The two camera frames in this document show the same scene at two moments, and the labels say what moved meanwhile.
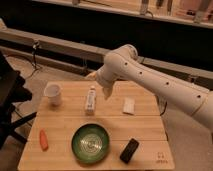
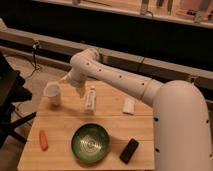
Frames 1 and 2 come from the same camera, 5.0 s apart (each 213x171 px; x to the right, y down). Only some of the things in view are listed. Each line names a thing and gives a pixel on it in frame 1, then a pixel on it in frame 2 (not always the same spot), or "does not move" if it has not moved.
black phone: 129,150 does not move
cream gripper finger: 107,90 to 81,89
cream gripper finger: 92,76 to 65,77
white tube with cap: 91,101 does not move
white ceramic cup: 53,93 does not move
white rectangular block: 128,105 does not move
